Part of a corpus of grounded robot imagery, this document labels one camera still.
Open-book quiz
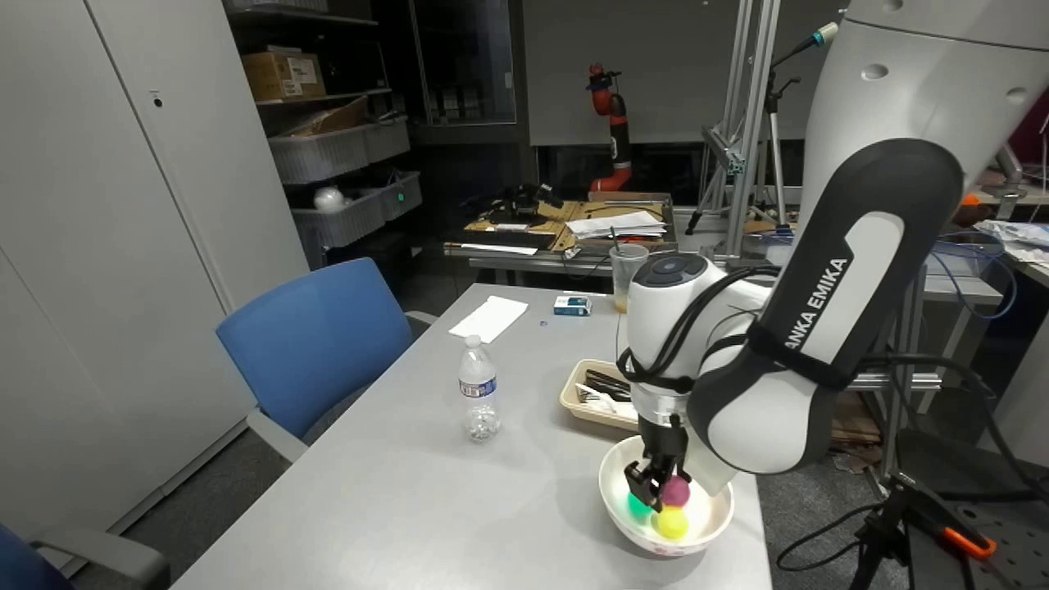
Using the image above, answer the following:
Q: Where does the grey storage bin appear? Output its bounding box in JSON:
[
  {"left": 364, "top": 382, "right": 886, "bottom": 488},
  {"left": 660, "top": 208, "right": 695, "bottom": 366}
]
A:
[
  {"left": 266, "top": 111, "right": 412, "bottom": 190},
  {"left": 289, "top": 167, "right": 427, "bottom": 256}
]

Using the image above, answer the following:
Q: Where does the cardboard box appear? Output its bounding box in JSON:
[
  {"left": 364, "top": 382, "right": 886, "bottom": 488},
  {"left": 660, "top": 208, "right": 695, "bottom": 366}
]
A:
[{"left": 240, "top": 43, "right": 326, "bottom": 107}]

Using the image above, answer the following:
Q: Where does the cream rectangular tray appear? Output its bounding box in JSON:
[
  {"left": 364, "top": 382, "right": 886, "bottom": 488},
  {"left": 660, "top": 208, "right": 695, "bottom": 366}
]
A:
[{"left": 557, "top": 357, "right": 643, "bottom": 431}]

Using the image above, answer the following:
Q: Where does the clear water bottle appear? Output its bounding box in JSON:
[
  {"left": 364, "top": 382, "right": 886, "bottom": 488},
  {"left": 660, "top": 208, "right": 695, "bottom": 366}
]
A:
[{"left": 454, "top": 330, "right": 503, "bottom": 444}]

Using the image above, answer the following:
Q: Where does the stand with teal tip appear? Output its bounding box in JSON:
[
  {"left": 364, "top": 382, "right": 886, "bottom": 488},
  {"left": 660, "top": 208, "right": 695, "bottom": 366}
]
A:
[{"left": 760, "top": 18, "right": 847, "bottom": 239}]

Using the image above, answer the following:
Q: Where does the tall white cabinet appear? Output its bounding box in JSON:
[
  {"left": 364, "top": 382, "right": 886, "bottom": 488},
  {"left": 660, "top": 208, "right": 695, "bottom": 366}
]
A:
[{"left": 0, "top": 0, "right": 310, "bottom": 538}]

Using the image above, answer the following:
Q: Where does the aluminium frame post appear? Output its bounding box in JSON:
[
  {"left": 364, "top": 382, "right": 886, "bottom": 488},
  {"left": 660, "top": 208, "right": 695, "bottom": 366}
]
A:
[{"left": 699, "top": 0, "right": 782, "bottom": 264}]

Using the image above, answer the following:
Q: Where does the black tripod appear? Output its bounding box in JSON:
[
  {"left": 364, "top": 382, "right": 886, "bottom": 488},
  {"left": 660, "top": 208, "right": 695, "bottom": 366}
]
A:
[{"left": 849, "top": 478, "right": 911, "bottom": 590}]

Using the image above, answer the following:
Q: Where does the stack of papers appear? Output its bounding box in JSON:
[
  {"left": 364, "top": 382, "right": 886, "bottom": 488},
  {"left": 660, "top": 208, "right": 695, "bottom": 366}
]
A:
[{"left": 562, "top": 205, "right": 667, "bottom": 242}]

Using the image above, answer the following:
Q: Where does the blue chair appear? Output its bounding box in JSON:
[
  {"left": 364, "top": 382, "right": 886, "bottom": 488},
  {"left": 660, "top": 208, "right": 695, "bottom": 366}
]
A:
[
  {"left": 213, "top": 256, "right": 423, "bottom": 462},
  {"left": 0, "top": 521, "right": 175, "bottom": 590}
]

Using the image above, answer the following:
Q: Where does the yellow ball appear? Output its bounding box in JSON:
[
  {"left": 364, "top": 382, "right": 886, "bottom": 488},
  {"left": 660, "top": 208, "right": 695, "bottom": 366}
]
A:
[{"left": 650, "top": 504, "right": 692, "bottom": 544}]

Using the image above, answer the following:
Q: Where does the black plastic fork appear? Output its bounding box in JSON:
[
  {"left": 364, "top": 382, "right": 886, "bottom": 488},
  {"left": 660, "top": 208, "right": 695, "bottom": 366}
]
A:
[{"left": 584, "top": 366, "right": 637, "bottom": 402}]

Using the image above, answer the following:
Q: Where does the dark shelf rack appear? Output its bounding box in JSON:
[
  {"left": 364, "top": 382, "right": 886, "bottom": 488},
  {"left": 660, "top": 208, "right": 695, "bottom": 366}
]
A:
[{"left": 222, "top": 0, "right": 427, "bottom": 264}]

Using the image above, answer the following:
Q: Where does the purple ball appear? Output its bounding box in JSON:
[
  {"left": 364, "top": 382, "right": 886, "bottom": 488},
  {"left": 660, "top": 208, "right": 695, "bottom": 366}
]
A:
[{"left": 660, "top": 473, "right": 695, "bottom": 510}]

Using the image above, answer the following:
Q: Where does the orange black clamp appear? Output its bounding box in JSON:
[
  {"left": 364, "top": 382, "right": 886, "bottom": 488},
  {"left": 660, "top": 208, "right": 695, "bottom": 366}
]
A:
[{"left": 887, "top": 473, "right": 1001, "bottom": 568}]

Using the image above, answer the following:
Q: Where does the white paper sheet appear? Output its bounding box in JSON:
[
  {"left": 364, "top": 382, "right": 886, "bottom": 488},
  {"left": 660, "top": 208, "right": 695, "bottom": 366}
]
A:
[{"left": 447, "top": 291, "right": 531, "bottom": 344}]

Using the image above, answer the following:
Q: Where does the cluttered dark table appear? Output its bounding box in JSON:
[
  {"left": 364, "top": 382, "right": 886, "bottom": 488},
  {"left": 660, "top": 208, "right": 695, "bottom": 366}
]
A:
[{"left": 440, "top": 184, "right": 682, "bottom": 278}]

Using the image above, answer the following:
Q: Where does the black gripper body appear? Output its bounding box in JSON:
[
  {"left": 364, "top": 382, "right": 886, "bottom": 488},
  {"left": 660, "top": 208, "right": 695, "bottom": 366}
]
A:
[{"left": 637, "top": 402, "right": 695, "bottom": 480}]

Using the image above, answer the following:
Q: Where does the clear plastic cup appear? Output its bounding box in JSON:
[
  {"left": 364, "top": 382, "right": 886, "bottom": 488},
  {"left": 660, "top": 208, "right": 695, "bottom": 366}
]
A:
[{"left": 608, "top": 239, "right": 652, "bottom": 315}]

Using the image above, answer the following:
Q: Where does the cream round bowl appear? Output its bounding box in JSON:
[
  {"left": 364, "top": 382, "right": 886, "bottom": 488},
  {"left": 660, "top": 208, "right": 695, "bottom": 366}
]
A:
[{"left": 597, "top": 431, "right": 738, "bottom": 561}]

